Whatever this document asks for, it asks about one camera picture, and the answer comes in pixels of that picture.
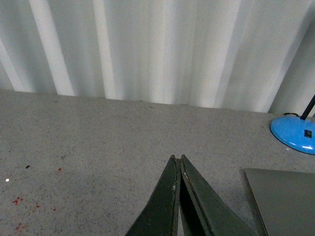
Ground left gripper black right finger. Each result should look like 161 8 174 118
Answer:
180 155 256 236

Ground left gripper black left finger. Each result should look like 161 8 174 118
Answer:
126 155 181 236

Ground grey laptop computer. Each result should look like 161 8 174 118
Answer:
245 169 315 236

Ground white pleated curtain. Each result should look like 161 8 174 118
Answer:
0 0 315 113

